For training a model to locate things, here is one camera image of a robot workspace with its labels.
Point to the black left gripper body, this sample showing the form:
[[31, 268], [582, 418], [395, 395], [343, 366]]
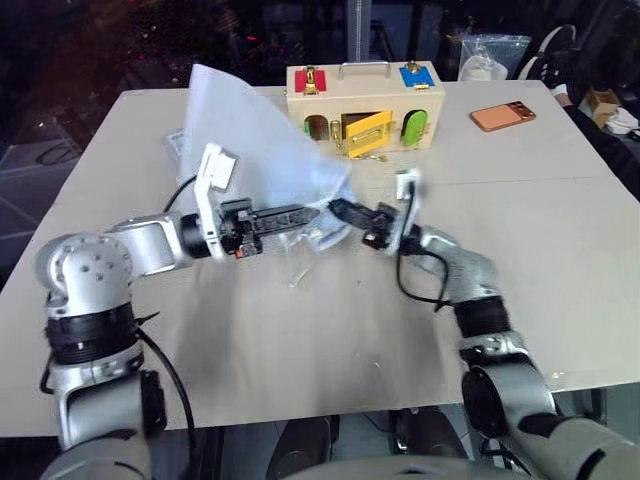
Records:
[[235, 227]]

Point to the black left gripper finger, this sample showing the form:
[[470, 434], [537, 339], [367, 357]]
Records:
[[280, 227], [285, 212]]

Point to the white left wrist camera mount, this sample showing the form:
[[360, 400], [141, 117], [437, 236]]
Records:
[[214, 167]]

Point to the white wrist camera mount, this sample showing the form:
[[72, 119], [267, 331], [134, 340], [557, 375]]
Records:
[[214, 167], [407, 185]]

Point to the white crumpled tissue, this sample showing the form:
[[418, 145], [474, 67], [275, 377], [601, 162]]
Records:
[[622, 120]]

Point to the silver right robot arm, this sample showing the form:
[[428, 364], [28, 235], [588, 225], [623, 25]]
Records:
[[505, 360]]

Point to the clear plastic packet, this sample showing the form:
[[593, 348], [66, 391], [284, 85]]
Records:
[[174, 145]]

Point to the metal pole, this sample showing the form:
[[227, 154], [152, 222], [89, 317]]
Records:
[[363, 30]]

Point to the small cardboard box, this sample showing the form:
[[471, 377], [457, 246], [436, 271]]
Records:
[[602, 102]]

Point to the dark rounded shape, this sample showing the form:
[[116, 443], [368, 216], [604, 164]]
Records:
[[300, 447]]

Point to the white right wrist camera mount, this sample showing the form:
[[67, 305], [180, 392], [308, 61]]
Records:
[[407, 185]]

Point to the orange smartphone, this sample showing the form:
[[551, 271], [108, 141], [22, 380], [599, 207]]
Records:
[[502, 116]]

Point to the wooden lock box toy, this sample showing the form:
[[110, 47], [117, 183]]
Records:
[[360, 95]]

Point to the clear zip bag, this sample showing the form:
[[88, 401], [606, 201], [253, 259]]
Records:
[[492, 55]]

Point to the black and white sneaker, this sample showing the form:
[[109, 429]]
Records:
[[547, 52]]

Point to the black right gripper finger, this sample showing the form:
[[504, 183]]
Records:
[[357, 221], [350, 207]]

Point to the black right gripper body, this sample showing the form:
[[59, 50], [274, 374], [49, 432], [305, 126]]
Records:
[[382, 227]]

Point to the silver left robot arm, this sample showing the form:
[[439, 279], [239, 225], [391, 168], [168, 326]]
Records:
[[85, 270]]

